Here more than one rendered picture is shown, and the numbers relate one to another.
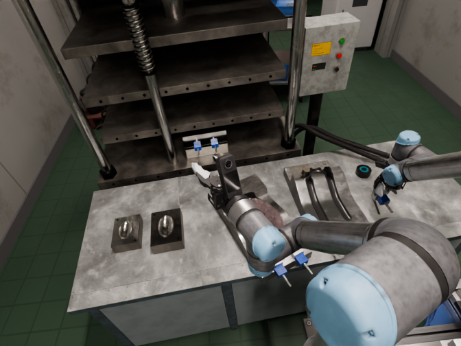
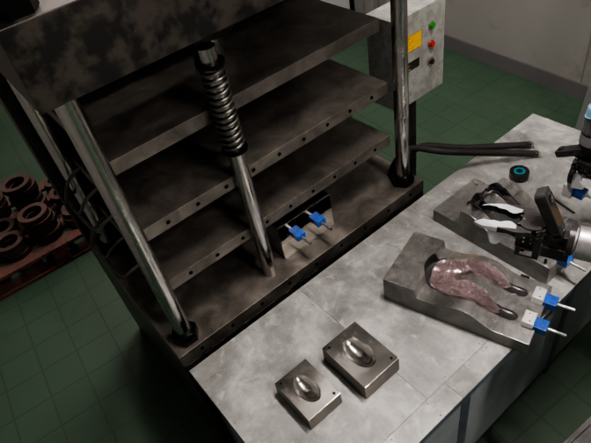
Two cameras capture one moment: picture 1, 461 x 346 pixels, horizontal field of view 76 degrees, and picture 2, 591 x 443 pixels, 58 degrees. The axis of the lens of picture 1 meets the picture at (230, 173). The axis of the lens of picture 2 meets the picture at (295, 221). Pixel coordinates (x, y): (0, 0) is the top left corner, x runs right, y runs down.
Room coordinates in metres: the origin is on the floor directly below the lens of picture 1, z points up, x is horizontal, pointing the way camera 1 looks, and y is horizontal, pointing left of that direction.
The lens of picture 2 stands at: (0.07, 0.84, 2.36)
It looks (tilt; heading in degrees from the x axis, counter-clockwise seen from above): 43 degrees down; 335
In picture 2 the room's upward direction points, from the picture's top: 12 degrees counter-clockwise
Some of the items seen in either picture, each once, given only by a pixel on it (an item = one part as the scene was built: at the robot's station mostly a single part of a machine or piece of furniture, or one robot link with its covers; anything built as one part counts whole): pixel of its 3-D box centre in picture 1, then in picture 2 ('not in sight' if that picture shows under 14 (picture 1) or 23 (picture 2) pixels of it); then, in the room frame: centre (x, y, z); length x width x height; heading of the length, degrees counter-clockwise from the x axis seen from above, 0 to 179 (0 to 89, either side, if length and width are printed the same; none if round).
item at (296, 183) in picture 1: (322, 195); (507, 220); (0.96, -0.46, 0.87); 0.50 x 0.26 x 0.14; 5
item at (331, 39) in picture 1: (311, 130); (407, 151); (1.68, -0.61, 0.73); 0.30 x 0.22 x 1.47; 95
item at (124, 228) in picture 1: (127, 233); (308, 393); (0.88, 0.54, 0.83); 0.17 x 0.13 x 0.06; 5
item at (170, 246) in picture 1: (167, 230); (360, 359); (0.87, 0.34, 0.83); 0.20 x 0.15 x 0.07; 5
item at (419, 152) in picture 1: (423, 163); not in sight; (0.76, -0.72, 1.25); 0.11 x 0.11 x 0.08; 20
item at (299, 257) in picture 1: (302, 261); (553, 302); (0.62, -0.27, 0.85); 0.13 x 0.05 x 0.05; 23
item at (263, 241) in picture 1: (261, 235); not in sight; (0.39, -0.06, 1.43); 0.11 x 0.08 x 0.09; 27
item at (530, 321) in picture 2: (281, 272); (543, 327); (0.57, -0.17, 0.85); 0.13 x 0.05 x 0.05; 23
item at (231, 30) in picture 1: (175, 16); (204, 60); (1.84, 0.22, 1.51); 1.10 x 0.70 x 0.05; 95
